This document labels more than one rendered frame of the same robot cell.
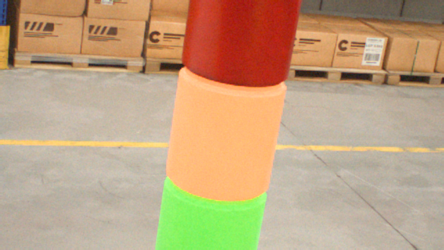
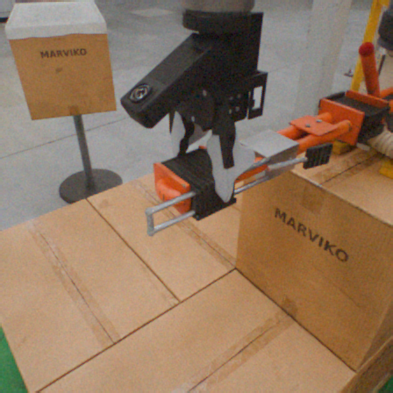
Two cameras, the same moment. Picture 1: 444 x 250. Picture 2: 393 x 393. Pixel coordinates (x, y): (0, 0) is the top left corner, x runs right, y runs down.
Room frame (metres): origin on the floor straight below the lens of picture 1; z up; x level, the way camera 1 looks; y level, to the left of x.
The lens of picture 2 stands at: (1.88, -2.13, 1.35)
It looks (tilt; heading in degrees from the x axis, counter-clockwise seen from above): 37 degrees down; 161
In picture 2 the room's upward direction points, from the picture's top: straight up
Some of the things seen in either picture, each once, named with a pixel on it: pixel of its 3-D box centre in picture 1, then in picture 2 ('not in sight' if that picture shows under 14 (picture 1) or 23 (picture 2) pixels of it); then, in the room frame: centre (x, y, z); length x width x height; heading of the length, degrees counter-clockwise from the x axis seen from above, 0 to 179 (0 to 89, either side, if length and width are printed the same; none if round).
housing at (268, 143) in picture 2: not in sight; (267, 154); (1.45, -1.86, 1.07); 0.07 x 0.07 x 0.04; 18
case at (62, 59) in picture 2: not in sight; (64, 55); (-0.19, -2.11, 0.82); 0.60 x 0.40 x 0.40; 178
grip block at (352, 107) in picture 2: not in sight; (351, 116); (1.38, -1.66, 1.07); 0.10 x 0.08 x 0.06; 18
